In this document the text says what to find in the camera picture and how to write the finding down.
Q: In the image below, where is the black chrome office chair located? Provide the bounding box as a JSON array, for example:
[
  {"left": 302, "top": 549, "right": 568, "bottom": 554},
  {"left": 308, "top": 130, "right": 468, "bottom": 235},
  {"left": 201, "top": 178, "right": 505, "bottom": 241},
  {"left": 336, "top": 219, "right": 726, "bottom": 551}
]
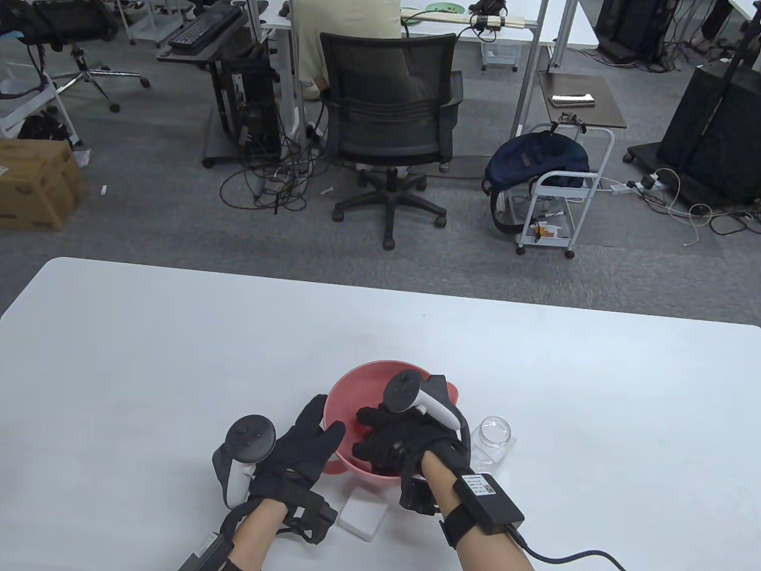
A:
[{"left": 0, "top": 0, "right": 150, "bottom": 114}]

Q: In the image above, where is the white square jar lid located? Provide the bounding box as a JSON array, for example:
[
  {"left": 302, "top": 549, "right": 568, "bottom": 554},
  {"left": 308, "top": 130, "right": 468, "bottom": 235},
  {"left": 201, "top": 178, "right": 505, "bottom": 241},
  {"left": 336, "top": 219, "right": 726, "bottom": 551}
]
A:
[{"left": 338, "top": 489, "right": 389, "bottom": 542}]

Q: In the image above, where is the brown cardboard box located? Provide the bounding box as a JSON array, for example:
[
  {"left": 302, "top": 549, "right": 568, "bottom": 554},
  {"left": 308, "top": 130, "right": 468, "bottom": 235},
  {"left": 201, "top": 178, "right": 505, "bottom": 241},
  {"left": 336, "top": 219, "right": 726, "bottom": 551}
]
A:
[{"left": 0, "top": 139, "right": 89, "bottom": 231}]

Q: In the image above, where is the black right forearm sensor box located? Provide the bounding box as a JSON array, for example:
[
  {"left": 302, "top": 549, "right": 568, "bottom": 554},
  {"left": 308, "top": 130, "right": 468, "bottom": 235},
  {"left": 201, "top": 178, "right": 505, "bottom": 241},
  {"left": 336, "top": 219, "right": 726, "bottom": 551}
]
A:
[{"left": 453, "top": 472, "right": 526, "bottom": 536}]

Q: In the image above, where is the brown side table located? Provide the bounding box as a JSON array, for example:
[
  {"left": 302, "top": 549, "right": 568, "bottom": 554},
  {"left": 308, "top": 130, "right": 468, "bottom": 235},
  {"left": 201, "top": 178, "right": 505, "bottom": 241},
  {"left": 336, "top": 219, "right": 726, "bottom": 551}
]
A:
[{"left": 538, "top": 70, "right": 628, "bottom": 130}]

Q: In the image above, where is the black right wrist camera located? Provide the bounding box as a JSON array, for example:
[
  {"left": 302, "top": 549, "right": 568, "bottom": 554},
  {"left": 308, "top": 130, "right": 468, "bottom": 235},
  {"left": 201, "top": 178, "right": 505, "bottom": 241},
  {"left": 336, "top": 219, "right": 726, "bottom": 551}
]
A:
[{"left": 400, "top": 476, "right": 441, "bottom": 517}]

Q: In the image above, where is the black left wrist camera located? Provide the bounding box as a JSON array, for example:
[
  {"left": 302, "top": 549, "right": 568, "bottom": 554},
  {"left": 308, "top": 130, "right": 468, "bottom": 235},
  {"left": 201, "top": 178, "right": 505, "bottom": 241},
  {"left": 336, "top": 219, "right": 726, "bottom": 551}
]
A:
[{"left": 282, "top": 488, "right": 341, "bottom": 548}]

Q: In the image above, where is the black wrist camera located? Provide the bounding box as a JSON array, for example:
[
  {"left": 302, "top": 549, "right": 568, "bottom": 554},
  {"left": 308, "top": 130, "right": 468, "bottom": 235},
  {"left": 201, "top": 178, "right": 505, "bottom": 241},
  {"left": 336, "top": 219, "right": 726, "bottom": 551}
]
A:
[
  {"left": 282, "top": 488, "right": 341, "bottom": 548},
  {"left": 400, "top": 476, "right": 441, "bottom": 517}
]

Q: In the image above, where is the white rolling cart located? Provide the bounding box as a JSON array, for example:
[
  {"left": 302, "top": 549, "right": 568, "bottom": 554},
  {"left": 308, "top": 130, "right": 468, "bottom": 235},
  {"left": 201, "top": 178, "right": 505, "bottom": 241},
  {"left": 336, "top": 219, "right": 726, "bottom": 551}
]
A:
[{"left": 516, "top": 122, "right": 616, "bottom": 259}]

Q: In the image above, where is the person's right hand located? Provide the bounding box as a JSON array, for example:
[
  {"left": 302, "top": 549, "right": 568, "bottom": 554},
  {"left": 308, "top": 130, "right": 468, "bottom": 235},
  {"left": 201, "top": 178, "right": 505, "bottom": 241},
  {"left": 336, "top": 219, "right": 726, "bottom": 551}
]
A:
[{"left": 351, "top": 403, "right": 463, "bottom": 478}]

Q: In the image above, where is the long beige power strip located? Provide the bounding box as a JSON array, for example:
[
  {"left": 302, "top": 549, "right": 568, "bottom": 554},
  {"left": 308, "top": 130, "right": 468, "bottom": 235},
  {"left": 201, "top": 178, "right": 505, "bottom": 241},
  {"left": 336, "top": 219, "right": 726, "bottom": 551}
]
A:
[{"left": 413, "top": 12, "right": 527, "bottom": 30}]

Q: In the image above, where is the black left forearm sensor box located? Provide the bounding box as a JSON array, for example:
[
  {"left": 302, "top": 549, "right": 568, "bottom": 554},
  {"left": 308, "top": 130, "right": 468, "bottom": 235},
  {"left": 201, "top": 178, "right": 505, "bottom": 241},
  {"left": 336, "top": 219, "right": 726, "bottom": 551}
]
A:
[{"left": 181, "top": 532, "right": 235, "bottom": 571}]

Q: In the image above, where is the black keyboard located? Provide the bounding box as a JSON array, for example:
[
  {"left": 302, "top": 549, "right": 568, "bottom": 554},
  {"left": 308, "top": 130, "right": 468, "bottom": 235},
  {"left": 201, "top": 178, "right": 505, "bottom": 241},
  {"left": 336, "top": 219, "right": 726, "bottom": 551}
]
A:
[{"left": 168, "top": 6, "right": 243, "bottom": 51}]

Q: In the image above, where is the black sensor box cable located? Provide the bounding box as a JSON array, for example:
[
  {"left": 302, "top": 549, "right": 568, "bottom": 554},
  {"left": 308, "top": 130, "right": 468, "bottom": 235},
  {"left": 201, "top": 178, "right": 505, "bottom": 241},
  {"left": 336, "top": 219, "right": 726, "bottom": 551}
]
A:
[{"left": 505, "top": 523, "right": 628, "bottom": 571}]

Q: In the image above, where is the black mesh office chair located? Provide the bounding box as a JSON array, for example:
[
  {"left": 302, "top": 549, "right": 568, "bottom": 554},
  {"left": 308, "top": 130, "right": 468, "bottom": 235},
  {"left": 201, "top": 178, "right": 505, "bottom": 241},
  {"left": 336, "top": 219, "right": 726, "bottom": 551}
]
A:
[{"left": 318, "top": 31, "right": 464, "bottom": 250}]

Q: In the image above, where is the person's left forearm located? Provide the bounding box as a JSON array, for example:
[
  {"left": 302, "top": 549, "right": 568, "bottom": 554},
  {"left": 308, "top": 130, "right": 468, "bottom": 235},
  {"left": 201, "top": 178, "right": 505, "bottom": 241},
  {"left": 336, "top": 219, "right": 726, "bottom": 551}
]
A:
[{"left": 229, "top": 501, "right": 289, "bottom": 571}]

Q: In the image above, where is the white office desk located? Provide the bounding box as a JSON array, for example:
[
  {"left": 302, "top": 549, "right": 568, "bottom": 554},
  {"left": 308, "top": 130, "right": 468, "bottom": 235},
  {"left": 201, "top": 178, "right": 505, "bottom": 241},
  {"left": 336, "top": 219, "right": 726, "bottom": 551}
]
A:
[
  {"left": 247, "top": 0, "right": 549, "bottom": 143},
  {"left": 550, "top": 0, "right": 600, "bottom": 69}
]

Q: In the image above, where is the pink salad bowl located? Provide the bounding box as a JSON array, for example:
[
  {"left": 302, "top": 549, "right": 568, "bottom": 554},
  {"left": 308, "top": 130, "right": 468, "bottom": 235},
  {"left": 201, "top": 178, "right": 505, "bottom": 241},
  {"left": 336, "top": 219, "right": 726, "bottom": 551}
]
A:
[{"left": 323, "top": 360, "right": 461, "bottom": 486}]

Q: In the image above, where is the tangle of black cables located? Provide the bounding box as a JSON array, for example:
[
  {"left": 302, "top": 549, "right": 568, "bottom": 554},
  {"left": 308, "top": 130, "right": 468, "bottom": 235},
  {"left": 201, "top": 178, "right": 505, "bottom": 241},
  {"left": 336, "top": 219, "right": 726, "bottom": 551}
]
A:
[{"left": 219, "top": 107, "right": 345, "bottom": 215}]

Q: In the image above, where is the person's left hand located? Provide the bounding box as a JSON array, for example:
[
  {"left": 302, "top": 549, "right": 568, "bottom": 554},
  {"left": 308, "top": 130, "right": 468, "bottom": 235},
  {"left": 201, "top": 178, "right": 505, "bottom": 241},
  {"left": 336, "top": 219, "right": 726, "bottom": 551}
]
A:
[{"left": 250, "top": 396, "right": 348, "bottom": 507}]

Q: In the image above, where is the black equipment cabinet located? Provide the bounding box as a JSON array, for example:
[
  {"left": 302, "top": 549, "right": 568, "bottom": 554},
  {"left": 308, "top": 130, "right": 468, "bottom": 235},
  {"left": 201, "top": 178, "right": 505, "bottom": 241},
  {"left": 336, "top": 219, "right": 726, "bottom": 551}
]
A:
[{"left": 623, "top": 62, "right": 761, "bottom": 209}]

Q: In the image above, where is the white metal rack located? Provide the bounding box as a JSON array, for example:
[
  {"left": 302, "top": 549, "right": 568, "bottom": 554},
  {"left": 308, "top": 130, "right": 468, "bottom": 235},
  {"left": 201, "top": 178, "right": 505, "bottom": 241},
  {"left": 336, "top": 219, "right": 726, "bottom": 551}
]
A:
[{"left": 0, "top": 74, "right": 81, "bottom": 149}]

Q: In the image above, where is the clear plastic jar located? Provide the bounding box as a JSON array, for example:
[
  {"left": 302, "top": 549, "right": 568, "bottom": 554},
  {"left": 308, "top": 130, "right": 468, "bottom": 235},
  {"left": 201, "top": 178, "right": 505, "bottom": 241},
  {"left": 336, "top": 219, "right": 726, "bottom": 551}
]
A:
[{"left": 470, "top": 416, "right": 513, "bottom": 475}]

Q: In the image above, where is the black white controller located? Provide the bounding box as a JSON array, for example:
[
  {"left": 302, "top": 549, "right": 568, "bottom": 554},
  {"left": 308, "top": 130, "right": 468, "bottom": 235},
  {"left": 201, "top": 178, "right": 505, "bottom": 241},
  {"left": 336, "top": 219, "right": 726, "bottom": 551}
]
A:
[
  {"left": 382, "top": 370, "right": 470, "bottom": 434},
  {"left": 212, "top": 418, "right": 277, "bottom": 512}
]

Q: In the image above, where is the black white right controller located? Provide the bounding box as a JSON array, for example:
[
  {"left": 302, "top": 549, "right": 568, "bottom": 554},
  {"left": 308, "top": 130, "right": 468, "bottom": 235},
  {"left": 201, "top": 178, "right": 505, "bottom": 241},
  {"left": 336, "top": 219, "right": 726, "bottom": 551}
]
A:
[{"left": 382, "top": 370, "right": 470, "bottom": 434}]

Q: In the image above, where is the black bag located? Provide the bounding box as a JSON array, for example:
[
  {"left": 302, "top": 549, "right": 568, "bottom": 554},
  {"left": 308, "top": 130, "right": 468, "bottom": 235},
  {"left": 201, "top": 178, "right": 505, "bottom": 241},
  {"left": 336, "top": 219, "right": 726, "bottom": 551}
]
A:
[{"left": 18, "top": 113, "right": 73, "bottom": 145}]

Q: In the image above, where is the dark blue backpack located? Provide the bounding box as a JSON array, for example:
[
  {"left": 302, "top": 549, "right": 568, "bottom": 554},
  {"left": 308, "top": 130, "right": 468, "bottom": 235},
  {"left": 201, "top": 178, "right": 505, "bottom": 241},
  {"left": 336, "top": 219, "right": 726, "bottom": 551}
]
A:
[{"left": 483, "top": 132, "right": 590, "bottom": 234}]

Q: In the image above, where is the black equipment stack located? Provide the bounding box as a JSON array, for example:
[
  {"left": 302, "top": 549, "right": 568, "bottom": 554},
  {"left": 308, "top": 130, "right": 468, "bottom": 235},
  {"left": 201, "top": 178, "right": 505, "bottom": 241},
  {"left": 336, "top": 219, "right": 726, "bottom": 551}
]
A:
[{"left": 595, "top": 0, "right": 678, "bottom": 60}]

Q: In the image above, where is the person's right forearm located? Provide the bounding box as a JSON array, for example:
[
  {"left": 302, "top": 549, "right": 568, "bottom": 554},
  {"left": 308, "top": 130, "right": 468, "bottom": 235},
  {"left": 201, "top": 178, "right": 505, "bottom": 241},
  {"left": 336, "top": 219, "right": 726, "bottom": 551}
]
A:
[{"left": 419, "top": 447, "right": 539, "bottom": 571}]

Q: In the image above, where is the white floor power strip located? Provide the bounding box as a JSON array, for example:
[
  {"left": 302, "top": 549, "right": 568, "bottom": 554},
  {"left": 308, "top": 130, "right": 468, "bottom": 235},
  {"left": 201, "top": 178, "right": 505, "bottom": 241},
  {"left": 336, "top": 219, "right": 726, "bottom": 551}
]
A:
[{"left": 609, "top": 175, "right": 666, "bottom": 194}]

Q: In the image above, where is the black computer cart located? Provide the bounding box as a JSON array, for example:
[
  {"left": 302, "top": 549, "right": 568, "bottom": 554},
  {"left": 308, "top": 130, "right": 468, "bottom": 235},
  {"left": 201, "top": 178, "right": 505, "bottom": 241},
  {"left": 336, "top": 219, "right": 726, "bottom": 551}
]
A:
[{"left": 156, "top": 24, "right": 283, "bottom": 168}]

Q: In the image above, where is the black white left controller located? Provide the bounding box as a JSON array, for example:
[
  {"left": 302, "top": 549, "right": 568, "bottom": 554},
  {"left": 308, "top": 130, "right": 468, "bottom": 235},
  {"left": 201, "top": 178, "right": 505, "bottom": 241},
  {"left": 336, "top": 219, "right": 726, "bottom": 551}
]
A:
[{"left": 212, "top": 418, "right": 277, "bottom": 512}]

